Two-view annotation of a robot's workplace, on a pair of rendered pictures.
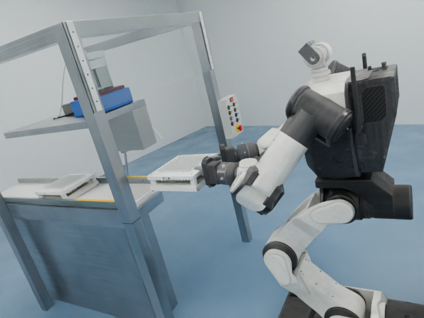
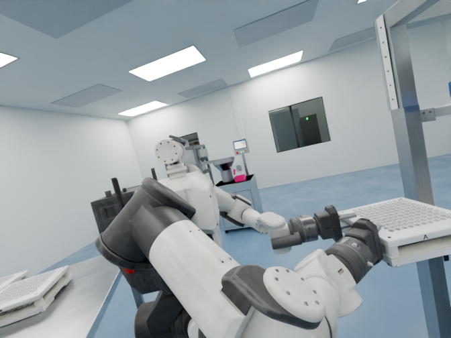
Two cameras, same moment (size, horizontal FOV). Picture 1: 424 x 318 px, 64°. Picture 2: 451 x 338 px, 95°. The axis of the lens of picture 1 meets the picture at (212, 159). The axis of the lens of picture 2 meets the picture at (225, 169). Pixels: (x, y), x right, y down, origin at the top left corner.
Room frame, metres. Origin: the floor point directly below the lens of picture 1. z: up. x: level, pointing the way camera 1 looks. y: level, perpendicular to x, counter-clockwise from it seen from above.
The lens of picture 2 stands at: (1.67, -0.61, 1.27)
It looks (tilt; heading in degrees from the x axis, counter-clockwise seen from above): 5 degrees down; 147
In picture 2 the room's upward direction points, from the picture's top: 14 degrees counter-clockwise
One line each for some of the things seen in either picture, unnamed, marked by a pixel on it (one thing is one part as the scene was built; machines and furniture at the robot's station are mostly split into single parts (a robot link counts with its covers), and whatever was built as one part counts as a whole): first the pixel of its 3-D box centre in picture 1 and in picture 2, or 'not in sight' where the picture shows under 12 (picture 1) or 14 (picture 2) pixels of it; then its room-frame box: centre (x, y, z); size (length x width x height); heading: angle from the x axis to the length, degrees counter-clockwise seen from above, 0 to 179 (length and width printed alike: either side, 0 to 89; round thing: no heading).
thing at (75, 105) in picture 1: (102, 100); not in sight; (1.65, 0.44, 1.28); 0.21 x 0.20 x 0.09; 147
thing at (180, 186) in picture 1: (188, 176); (398, 232); (1.41, 0.12, 0.89); 0.24 x 0.24 x 0.02; 56
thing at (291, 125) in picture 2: not in sight; (298, 125); (-1.75, 4.10, 1.43); 1.38 x 0.01 x 1.16; 42
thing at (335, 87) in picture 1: (346, 118); (170, 224); (1.04, -0.45, 1.09); 0.34 x 0.30 x 0.36; 147
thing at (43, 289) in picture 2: not in sight; (23, 290); (0.43, -0.96, 0.89); 0.25 x 0.24 x 0.02; 162
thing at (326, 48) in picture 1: (318, 58); (172, 155); (1.07, -0.40, 1.29); 0.10 x 0.07 x 0.09; 147
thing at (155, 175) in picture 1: (185, 166); (396, 217); (1.41, 0.12, 0.94); 0.25 x 0.24 x 0.02; 146
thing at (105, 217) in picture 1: (64, 201); not in sight; (1.93, 0.93, 0.74); 1.30 x 0.29 x 0.10; 57
